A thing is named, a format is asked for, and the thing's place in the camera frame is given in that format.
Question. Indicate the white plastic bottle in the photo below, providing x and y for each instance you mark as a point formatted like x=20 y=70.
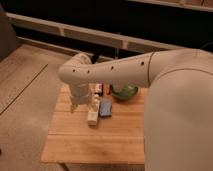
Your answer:
x=92 y=117

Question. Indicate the wooden table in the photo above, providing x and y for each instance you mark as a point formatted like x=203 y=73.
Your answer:
x=118 y=139

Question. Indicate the orange marker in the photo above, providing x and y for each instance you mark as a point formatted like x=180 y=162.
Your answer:
x=107 y=89

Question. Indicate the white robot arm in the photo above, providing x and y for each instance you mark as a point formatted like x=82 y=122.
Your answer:
x=178 y=111

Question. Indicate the blue sponge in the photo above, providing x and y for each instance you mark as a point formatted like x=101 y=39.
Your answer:
x=105 y=108

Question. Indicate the white small box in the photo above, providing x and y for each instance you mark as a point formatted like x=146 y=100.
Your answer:
x=98 y=88

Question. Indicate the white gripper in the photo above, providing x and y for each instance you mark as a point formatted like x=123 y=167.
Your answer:
x=79 y=100

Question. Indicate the green bowl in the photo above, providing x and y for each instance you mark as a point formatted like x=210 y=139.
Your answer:
x=125 y=94

